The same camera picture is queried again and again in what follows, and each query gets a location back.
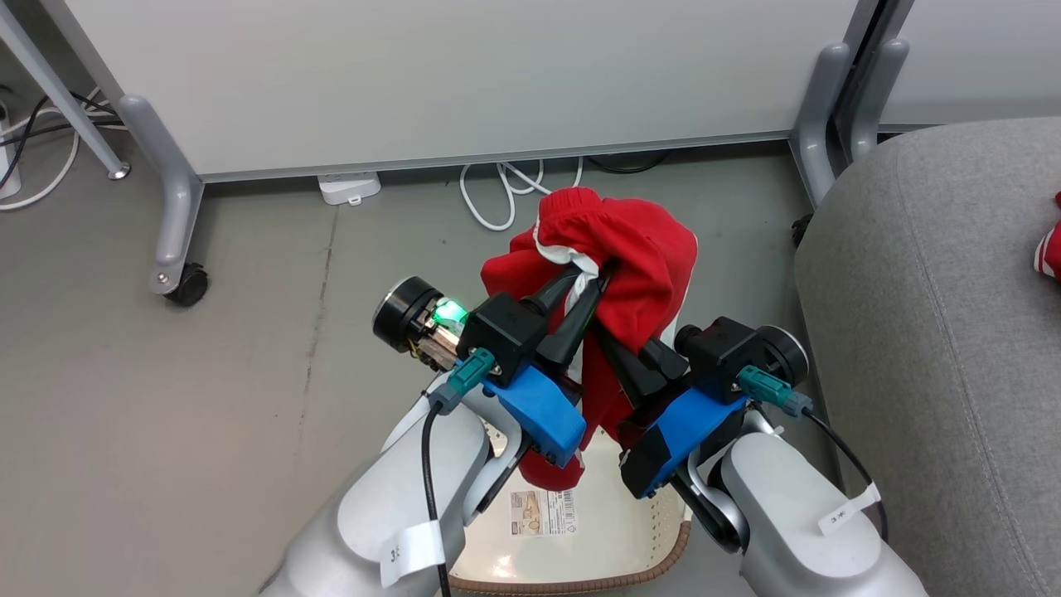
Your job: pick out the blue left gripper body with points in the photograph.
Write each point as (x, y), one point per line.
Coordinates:
(543, 414)

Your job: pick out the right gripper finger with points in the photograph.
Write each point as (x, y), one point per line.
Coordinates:
(667, 358)
(634, 373)

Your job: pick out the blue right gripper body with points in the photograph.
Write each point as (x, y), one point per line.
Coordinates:
(680, 435)

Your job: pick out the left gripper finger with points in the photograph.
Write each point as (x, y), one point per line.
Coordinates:
(551, 292)
(576, 323)

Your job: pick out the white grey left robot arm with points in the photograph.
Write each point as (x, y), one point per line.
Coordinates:
(390, 506)

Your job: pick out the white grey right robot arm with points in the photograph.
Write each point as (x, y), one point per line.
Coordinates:
(796, 514)

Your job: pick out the grey fabric sofa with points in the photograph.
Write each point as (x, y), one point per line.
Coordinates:
(937, 348)

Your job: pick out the beige plastic laundry basket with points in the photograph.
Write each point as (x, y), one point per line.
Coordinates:
(613, 531)

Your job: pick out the white paper label tag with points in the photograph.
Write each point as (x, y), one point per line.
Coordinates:
(410, 551)
(845, 512)

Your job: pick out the white power strip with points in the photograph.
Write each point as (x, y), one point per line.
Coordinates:
(348, 187)

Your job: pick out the wide white partition panel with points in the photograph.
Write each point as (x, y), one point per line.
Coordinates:
(456, 75)

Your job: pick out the black caster wheel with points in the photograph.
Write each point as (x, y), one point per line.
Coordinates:
(189, 286)

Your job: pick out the grey partition leg with caster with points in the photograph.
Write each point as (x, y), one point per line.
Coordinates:
(170, 199)

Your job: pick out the small red garment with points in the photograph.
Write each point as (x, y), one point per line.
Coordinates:
(1051, 249)

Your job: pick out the narrow white partition panel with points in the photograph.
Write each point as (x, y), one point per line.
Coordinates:
(978, 58)

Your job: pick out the slanted metal table leg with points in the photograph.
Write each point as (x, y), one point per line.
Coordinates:
(62, 87)

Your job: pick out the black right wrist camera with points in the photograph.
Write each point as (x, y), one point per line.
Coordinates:
(721, 352)

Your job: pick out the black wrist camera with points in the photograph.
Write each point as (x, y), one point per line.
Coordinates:
(501, 332)
(721, 352)

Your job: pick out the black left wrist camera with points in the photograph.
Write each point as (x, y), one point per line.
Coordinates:
(501, 332)

